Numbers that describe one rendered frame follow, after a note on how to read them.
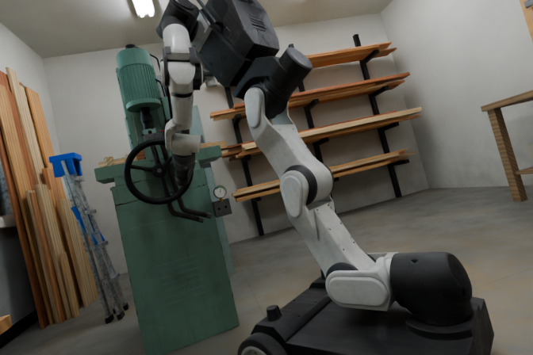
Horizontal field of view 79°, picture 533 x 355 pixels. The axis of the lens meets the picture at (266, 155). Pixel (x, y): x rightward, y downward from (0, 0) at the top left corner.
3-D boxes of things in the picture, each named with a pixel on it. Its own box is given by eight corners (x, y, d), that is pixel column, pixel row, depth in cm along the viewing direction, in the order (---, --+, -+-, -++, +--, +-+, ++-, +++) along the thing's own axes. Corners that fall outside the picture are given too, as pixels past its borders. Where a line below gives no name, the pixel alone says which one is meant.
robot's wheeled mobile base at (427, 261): (504, 329, 103) (474, 226, 106) (483, 461, 64) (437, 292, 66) (331, 311, 144) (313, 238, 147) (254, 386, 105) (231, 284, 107)
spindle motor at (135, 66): (125, 106, 165) (113, 48, 167) (128, 115, 181) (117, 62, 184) (161, 101, 171) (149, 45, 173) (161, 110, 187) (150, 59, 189)
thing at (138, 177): (115, 185, 151) (113, 177, 151) (120, 188, 170) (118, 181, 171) (200, 168, 164) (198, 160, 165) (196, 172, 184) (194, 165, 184)
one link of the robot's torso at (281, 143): (343, 188, 116) (289, 81, 127) (318, 198, 102) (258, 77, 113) (312, 204, 125) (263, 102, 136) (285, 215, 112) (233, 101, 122)
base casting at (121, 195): (113, 206, 149) (109, 187, 150) (125, 206, 203) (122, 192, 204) (208, 184, 164) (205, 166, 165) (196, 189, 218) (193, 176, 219)
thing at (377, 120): (241, 249, 350) (193, 40, 368) (235, 242, 404) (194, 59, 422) (450, 189, 408) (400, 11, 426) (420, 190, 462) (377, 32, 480)
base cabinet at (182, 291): (144, 363, 143) (113, 206, 149) (148, 320, 198) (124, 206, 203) (240, 325, 159) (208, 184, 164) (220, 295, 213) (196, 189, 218)
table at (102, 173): (91, 180, 140) (88, 166, 140) (102, 184, 168) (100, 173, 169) (226, 152, 160) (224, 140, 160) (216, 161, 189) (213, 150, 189)
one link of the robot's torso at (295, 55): (320, 70, 115) (292, 38, 121) (299, 66, 105) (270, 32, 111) (274, 124, 130) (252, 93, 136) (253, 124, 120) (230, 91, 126)
